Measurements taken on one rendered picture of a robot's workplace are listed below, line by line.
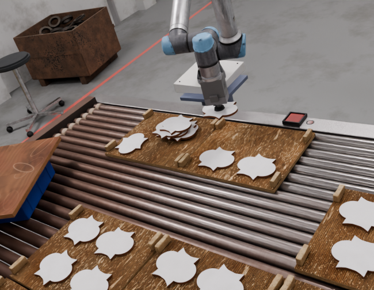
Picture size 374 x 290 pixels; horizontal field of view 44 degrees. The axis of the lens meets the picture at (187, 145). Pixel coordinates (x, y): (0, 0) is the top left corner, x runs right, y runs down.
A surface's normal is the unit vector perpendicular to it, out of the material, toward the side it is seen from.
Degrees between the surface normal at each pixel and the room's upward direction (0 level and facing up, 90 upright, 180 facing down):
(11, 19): 90
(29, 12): 90
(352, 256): 0
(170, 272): 0
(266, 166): 0
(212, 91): 90
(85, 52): 90
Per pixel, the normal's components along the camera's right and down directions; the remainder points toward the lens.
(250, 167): -0.26, -0.81
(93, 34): 0.89, 0.02
